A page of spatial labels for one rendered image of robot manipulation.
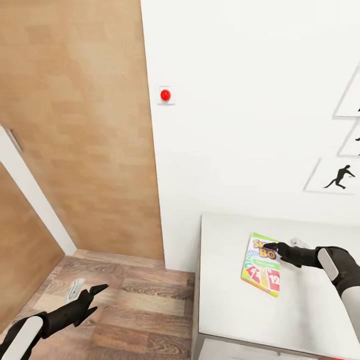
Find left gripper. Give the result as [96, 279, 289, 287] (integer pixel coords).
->
[60, 284, 108, 330]

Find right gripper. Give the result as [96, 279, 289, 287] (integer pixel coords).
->
[263, 241, 307, 268]

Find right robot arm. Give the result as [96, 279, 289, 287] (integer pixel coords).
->
[263, 237, 360, 344]

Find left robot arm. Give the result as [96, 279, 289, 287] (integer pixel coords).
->
[0, 278, 108, 360]

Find board game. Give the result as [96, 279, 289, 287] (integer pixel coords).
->
[240, 231, 282, 298]

